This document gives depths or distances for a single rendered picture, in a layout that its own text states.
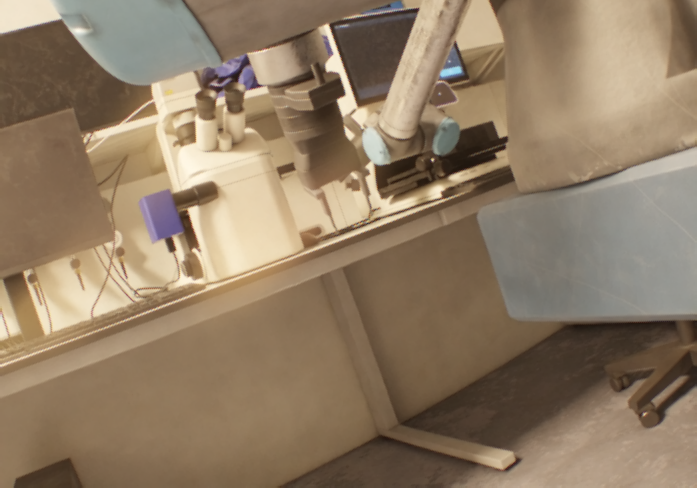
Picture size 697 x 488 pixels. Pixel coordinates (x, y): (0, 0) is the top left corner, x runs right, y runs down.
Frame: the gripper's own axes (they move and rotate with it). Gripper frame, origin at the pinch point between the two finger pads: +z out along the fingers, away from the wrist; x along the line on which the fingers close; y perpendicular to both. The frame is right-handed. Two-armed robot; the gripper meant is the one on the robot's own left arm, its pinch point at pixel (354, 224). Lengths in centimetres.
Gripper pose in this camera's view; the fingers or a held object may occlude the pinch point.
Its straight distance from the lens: 80.4
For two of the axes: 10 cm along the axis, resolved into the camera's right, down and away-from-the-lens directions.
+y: -3.8, -3.0, 8.8
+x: -8.7, 4.4, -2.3
